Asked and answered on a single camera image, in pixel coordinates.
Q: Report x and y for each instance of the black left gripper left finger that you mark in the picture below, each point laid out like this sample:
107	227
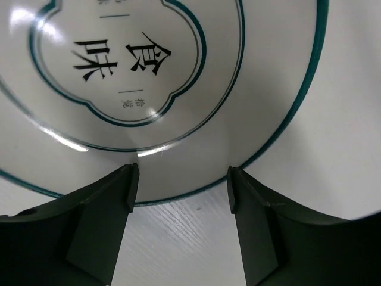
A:
73	240

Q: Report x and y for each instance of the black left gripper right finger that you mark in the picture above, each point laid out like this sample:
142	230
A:
283	242

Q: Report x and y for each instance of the white plate teal rim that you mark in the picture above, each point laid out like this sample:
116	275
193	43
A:
183	89

